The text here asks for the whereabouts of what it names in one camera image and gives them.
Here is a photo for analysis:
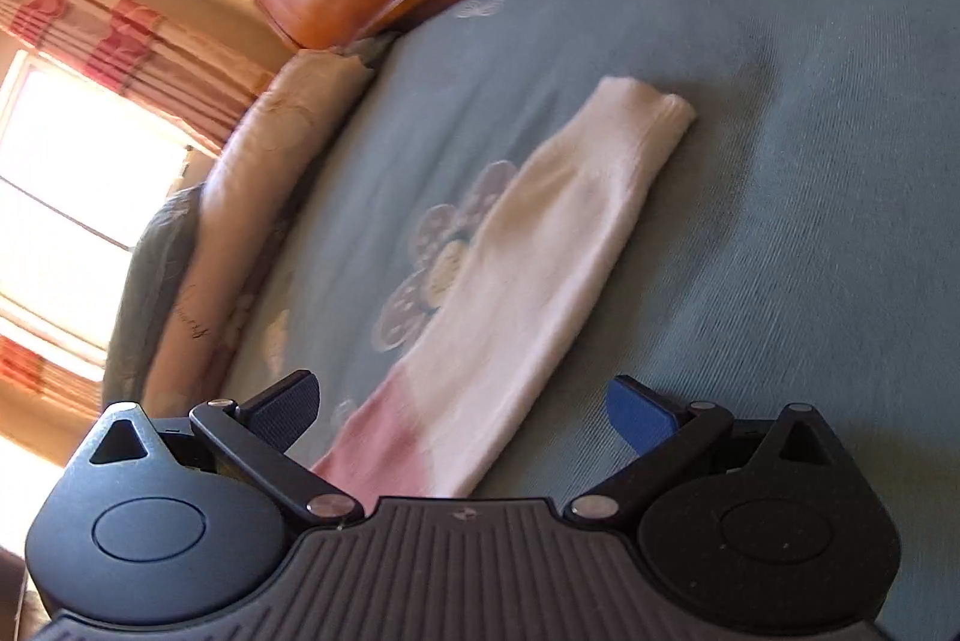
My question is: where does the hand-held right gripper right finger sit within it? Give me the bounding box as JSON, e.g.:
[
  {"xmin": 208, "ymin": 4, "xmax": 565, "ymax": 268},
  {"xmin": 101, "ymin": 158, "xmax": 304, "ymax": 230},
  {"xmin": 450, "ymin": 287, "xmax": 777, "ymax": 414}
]
[{"xmin": 562, "ymin": 373, "xmax": 835, "ymax": 526}]

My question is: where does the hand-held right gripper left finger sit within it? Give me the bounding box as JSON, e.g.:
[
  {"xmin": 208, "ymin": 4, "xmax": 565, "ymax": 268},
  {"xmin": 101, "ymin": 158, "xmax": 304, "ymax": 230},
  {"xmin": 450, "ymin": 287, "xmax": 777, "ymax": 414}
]
[{"xmin": 90, "ymin": 369, "xmax": 365, "ymax": 527}]

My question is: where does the pink and white knit sweater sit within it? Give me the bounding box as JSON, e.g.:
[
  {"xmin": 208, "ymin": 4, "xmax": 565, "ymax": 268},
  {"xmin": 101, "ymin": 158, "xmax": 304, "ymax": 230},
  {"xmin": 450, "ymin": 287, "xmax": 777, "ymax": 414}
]
[{"xmin": 309, "ymin": 75, "xmax": 697, "ymax": 499}]

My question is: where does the grey-blue floral pillow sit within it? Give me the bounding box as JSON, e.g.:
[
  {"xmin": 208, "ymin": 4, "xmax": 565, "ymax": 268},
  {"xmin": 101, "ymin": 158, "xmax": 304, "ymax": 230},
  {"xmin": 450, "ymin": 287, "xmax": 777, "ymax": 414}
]
[{"xmin": 101, "ymin": 183, "xmax": 207, "ymax": 417}]

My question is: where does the folded pink floral quilt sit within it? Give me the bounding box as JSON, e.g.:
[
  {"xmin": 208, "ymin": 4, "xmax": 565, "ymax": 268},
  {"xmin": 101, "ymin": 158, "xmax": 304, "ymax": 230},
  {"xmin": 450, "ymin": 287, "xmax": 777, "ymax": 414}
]
[{"xmin": 142, "ymin": 49, "xmax": 376, "ymax": 417}]

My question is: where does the pink striped curtain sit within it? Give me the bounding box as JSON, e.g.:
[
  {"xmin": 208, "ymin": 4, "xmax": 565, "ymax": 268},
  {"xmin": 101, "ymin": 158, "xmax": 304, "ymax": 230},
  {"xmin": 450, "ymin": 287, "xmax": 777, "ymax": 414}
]
[
  {"xmin": 0, "ymin": 0, "xmax": 275, "ymax": 158},
  {"xmin": 0, "ymin": 333, "xmax": 102, "ymax": 447}
]

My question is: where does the blue floral bed sheet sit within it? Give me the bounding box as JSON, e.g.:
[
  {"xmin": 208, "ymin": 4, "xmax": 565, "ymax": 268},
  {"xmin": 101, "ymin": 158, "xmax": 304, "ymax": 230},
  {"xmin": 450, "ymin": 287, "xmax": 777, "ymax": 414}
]
[{"xmin": 217, "ymin": 0, "xmax": 960, "ymax": 641}]

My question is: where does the window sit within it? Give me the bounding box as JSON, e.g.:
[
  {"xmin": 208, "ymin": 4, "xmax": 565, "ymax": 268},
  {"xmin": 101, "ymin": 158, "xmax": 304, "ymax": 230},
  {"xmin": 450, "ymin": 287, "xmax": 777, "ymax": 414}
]
[{"xmin": 0, "ymin": 49, "xmax": 218, "ymax": 380}]

